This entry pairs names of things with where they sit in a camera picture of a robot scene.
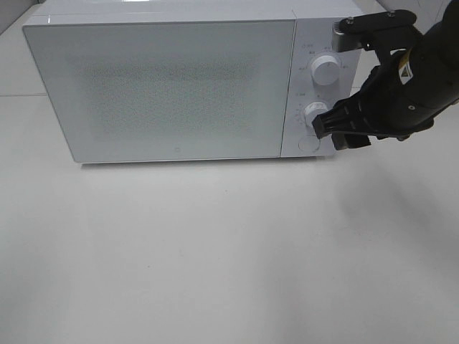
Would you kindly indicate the white microwave door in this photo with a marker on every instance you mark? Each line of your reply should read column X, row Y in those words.
column 167, row 92

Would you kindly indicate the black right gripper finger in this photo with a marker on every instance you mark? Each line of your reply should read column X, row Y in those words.
column 349, row 141
column 344, row 118

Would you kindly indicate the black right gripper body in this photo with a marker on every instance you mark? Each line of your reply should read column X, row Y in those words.
column 382, row 106

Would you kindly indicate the white microwave knob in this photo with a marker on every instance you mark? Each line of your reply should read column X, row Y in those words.
column 325, row 69
column 312, row 110

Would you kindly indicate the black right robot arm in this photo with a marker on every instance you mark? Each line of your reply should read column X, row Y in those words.
column 416, row 78

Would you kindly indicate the white microwave oven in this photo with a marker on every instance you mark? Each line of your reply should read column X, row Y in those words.
column 312, row 37

